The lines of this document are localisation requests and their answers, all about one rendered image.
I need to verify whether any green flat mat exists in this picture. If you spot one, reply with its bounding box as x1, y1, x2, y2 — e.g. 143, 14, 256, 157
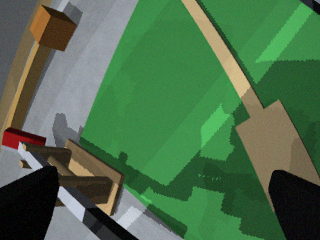
79, 0, 320, 240

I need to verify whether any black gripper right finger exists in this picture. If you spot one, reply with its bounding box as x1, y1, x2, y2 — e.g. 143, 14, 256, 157
268, 169, 320, 240

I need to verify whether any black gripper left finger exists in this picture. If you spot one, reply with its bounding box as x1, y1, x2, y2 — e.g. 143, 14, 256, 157
0, 165, 60, 240

